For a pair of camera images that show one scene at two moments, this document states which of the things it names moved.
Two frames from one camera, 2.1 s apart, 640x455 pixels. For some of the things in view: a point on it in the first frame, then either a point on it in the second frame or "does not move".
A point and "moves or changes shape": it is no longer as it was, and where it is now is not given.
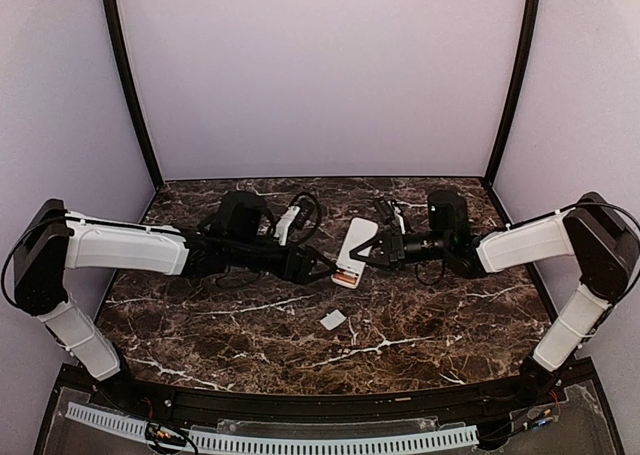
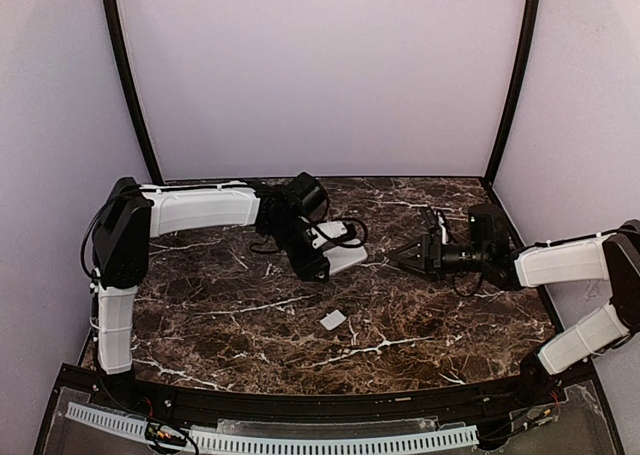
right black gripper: (391, 248) -> (431, 251)
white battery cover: (332, 320) does not move
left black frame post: (113, 20) does not move
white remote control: (358, 231) moves or changes shape
